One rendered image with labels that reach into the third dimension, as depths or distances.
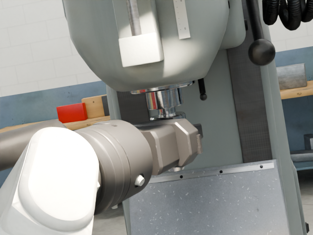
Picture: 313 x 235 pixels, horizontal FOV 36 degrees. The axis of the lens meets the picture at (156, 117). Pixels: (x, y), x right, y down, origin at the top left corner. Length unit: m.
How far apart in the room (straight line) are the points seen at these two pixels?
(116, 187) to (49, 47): 4.70
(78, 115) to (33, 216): 4.12
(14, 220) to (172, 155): 0.24
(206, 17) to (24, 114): 4.80
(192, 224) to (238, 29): 0.45
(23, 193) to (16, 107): 4.95
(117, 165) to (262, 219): 0.57
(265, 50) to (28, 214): 0.30
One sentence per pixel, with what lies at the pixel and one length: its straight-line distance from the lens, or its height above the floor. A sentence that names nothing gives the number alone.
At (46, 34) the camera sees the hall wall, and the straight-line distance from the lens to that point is 5.15.
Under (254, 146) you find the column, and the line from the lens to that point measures 1.00.
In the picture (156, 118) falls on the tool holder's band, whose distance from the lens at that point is 0.61.
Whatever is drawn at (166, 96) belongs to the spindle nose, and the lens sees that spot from 0.60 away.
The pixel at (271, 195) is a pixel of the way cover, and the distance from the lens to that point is 1.00.
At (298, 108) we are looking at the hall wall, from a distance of 4.90.
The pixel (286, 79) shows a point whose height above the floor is 0.97.
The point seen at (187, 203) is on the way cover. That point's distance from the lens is 1.00.
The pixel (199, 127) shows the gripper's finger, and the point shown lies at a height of 1.25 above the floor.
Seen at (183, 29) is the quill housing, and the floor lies 1.37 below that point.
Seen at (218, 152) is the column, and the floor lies 1.13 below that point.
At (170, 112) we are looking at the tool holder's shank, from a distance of 0.61.
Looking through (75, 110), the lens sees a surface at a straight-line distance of 4.47.
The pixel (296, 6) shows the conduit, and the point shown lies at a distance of 0.82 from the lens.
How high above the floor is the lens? 1.35
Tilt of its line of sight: 7 degrees down
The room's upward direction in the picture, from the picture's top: 10 degrees counter-clockwise
